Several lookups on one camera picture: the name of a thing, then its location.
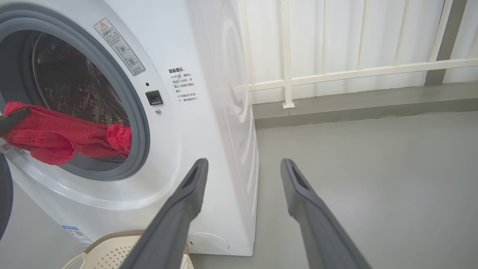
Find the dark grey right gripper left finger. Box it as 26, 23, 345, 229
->
119, 158, 209, 269

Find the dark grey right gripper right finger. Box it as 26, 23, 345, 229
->
280, 158, 372, 269

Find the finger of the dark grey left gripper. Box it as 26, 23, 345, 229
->
0, 108, 31, 137

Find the red and white garment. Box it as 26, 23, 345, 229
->
2, 102, 132, 166

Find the dark grey washing machine door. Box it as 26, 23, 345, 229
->
0, 153, 14, 239

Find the cream perforated laundry basket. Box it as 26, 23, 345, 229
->
62, 231, 195, 269

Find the white front-load washing machine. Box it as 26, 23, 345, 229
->
0, 0, 260, 257

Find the blue energy label sticker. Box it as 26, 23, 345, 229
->
62, 225, 92, 245

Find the warning sticker with red triangle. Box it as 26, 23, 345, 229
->
93, 18, 146, 76

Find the white metal railing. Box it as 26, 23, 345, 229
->
235, 0, 478, 109

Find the grey window frame post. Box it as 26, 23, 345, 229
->
425, 0, 468, 87

